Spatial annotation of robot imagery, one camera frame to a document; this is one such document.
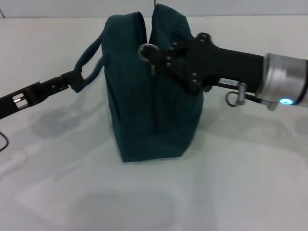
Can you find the dark teal insulated lunch bag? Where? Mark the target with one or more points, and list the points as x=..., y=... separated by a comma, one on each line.
x=144, y=108

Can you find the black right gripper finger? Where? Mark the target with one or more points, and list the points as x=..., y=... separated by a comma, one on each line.
x=173, y=50
x=175, y=71

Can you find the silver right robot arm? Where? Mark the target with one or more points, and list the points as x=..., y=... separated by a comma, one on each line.
x=284, y=79

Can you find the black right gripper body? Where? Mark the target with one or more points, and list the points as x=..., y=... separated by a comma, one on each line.
x=228, y=65

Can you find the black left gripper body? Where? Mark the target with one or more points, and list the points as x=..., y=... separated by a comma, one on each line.
x=16, y=101

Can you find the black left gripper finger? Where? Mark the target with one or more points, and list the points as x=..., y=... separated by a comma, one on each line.
x=72, y=78
x=57, y=91

